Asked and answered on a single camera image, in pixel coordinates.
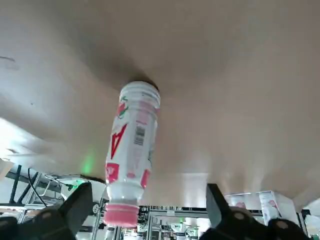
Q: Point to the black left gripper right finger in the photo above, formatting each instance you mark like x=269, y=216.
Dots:
x=218, y=212

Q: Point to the white bottle with pink cap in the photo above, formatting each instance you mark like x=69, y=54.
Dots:
x=241, y=203
x=270, y=205

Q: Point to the white drink bottle pink label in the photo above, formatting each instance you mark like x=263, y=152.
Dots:
x=132, y=140

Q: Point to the pink bottle cap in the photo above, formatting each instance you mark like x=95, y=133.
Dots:
x=121, y=215

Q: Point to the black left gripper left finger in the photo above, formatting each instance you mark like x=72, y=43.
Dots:
x=72, y=210

